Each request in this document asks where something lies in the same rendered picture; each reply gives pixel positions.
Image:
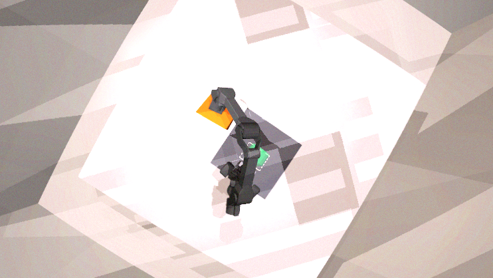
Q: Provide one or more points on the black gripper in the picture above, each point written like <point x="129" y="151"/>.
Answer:
<point x="228" y="170"/>

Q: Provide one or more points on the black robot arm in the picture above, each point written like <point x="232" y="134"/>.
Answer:
<point x="240" y="192"/>

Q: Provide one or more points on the green glass bottle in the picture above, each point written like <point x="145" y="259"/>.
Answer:
<point x="263" y="156"/>

